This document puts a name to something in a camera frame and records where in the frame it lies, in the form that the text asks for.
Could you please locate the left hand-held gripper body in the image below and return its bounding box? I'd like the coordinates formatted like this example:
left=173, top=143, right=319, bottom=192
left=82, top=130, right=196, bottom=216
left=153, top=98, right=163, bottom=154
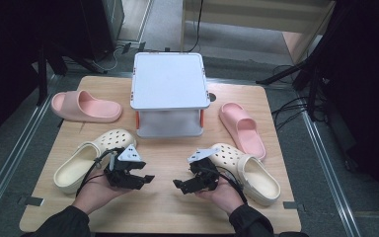
left=103, top=143, right=145, bottom=191

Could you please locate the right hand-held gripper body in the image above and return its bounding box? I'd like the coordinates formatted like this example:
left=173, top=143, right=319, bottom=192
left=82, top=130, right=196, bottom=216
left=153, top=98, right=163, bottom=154
left=187, top=147, right=221, bottom=194

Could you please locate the cream perforated clog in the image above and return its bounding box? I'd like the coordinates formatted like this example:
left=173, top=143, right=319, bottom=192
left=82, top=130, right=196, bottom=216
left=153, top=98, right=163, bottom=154
left=52, top=128, right=138, bottom=195
left=206, top=142, right=282, bottom=207

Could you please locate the pink slide sandal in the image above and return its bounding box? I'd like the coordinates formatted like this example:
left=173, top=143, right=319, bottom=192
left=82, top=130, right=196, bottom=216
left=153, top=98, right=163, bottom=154
left=218, top=102, right=267, bottom=163
left=50, top=90, right=123, bottom=124

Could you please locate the white two-tier shoe rack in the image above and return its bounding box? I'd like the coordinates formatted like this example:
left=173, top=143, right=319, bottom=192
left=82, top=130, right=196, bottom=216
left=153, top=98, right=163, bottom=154
left=130, top=51, right=211, bottom=139

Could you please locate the person's right hand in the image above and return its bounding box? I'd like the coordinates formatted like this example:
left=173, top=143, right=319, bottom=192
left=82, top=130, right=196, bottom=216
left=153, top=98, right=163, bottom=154
left=195, top=178, right=245, bottom=217

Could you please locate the person's left hand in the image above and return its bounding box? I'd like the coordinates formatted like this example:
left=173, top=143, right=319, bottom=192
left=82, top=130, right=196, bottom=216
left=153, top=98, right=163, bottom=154
left=72, top=173, right=133, bottom=215

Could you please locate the grey tape strip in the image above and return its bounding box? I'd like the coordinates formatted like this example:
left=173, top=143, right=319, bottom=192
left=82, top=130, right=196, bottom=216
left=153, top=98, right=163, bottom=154
left=17, top=195, right=45, bottom=207
left=282, top=200, right=306, bottom=212

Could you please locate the black metal stand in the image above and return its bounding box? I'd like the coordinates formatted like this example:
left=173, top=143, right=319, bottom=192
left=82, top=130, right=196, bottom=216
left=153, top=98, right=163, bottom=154
left=35, top=40, right=109, bottom=107

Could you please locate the dark cabinet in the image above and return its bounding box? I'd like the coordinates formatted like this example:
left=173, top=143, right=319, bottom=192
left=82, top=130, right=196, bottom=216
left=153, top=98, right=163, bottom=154
left=78, top=0, right=126, bottom=62

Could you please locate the black tripod stand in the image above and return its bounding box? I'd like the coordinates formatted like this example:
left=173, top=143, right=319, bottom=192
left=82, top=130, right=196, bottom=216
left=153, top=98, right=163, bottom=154
left=256, top=0, right=346, bottom=122

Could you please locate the beige wooden partition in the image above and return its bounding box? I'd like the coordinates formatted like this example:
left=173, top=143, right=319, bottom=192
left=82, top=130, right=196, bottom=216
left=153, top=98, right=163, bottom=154
left=180, top=0, right=338, bottom=64

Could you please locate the left hand-held gripper cable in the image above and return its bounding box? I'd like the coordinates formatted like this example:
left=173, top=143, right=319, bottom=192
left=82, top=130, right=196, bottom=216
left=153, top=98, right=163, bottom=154
left=75, top=147, right=123, bottom=198

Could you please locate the black floor cable bundle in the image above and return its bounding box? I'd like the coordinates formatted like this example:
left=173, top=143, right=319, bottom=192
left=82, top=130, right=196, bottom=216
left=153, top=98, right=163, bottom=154
left=270, top=63, right=331, bottom=131

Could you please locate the white floor cable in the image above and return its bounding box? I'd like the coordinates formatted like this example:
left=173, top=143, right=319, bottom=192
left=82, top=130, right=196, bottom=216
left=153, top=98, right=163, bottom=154
left=91, top=44, right=122, bottom=72

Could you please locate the metal floor rail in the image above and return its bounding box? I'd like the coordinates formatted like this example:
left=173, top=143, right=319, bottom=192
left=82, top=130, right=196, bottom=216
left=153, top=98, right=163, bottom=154
left=299, top=110, right=363, bottom=237
left=0, top=74, right=61, bottom=225

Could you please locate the black hanging cable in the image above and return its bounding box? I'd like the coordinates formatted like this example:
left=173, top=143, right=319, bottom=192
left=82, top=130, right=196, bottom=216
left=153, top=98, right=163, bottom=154
left=185, top=0, right=205, bottom=53

